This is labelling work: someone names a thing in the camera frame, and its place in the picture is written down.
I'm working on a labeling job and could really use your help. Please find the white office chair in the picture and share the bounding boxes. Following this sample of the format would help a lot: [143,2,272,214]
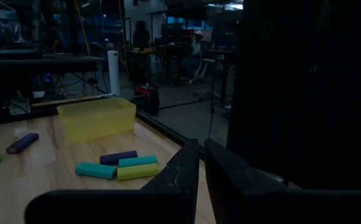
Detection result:
[188,40,218,85]

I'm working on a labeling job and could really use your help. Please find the black desk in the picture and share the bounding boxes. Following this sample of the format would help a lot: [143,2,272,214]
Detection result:
[0,55,106,75]

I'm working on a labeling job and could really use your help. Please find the purple rectangular block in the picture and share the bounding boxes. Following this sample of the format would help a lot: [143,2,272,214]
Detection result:
[6,133,40,155]
[99,150,138,166]

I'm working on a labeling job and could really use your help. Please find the black red tool bag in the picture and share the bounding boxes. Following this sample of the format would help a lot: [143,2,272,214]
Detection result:
[130,84,161,116]

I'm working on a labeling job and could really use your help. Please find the teal rectangular block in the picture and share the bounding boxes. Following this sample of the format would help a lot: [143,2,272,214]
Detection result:
[118,155,159,168]
[75,162,118,180]

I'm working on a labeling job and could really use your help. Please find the person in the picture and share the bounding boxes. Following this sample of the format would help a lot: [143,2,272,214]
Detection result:
[132,20,152,50]
[180,29,205,82]

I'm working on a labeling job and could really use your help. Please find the black partition panel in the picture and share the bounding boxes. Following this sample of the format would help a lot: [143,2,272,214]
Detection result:
[226,0,361,190]

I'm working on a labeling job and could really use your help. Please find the yellow translucent plastic bin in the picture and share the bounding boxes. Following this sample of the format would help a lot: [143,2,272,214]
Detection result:
[57,96,137,144]

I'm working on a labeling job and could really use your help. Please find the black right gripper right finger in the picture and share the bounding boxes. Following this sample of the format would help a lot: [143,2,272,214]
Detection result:
[204,139,293,224]

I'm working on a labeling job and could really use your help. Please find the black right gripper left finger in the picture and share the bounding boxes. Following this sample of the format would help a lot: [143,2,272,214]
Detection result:
[141,139,199,224]

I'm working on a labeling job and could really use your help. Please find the white tower device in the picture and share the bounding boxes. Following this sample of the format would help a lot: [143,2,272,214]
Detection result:
[107,49,120,96]

